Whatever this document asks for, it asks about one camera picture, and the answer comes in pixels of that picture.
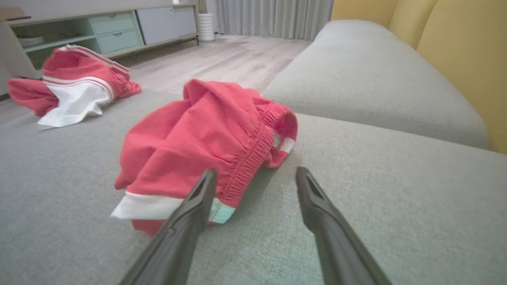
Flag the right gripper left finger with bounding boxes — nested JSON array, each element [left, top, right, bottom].
[[119, 168, 217, 285]]

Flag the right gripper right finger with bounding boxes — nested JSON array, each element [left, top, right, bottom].
[[295, 166, 393, 285]]

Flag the red and white shirt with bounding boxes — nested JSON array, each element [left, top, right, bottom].
[[7, 44, 142, 128]]

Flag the red shorts with white trim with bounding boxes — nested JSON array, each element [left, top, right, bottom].
[[110, 78, 298, 237]]

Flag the grey sofa seat cushion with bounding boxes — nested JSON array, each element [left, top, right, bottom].
[[261, 20, 490, 150]]

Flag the mint cabinet drawer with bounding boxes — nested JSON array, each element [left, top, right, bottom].
[[89, 12, 137, 35], [97, 30, 144, 54]]

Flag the white ribbed cylinder bin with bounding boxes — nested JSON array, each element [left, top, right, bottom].
[[198, 13, 215, 42]]

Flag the grey cabinet door panel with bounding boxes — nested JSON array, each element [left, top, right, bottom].
[[137, 6, 197, 45]]

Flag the grey and mint TV cabinet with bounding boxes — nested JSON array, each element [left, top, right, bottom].
[[0, 3, 200, 80]]

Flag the yellow sofa back cushion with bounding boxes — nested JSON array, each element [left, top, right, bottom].
[[331, 0, 400, 29], [389, 0, 439, 50], [417, 0, 507, 155]]

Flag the grey curtain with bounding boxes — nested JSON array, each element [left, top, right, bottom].
[[214, 0, 335, 40]]

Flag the white bowl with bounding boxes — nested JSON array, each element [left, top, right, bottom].
[[18, 36, 45, 48]]

